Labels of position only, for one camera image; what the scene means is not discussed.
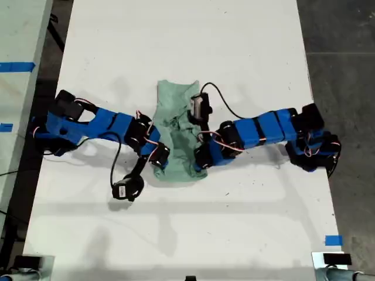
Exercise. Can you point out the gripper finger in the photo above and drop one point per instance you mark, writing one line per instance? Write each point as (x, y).
(198, 169)

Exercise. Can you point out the pale green T-shirt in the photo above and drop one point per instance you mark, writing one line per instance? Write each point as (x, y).
(171, 95)

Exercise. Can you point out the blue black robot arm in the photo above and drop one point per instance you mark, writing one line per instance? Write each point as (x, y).
(263, 128)
(105, 120)

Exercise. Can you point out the white mounting plate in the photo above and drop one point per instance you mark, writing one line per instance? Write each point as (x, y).
(317, 259)

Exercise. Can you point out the square blue tape piece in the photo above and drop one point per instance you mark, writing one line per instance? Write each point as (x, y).
(334, 240)

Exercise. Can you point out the short blue tape strip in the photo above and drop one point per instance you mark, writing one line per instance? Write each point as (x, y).
(6, 127)

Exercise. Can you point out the black stand rod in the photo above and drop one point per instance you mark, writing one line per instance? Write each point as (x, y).
(57, 35)

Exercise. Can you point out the small black box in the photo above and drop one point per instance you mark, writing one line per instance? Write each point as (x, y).
(337, 259)
(26, 261)

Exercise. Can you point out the long blue tape strip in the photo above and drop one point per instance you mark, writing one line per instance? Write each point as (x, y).
(17, 67)

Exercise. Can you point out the pale grey side table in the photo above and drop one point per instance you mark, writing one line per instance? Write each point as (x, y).
(17, 29)

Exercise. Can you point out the black camera stalk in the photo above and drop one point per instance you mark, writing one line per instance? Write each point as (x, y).
(137, 169)
(204, 128)

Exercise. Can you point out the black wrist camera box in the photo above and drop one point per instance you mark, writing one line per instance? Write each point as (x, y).
(121, 191)
(197, 106)

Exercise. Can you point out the small black edge mount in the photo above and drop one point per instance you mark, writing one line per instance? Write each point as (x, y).
(191, 278)

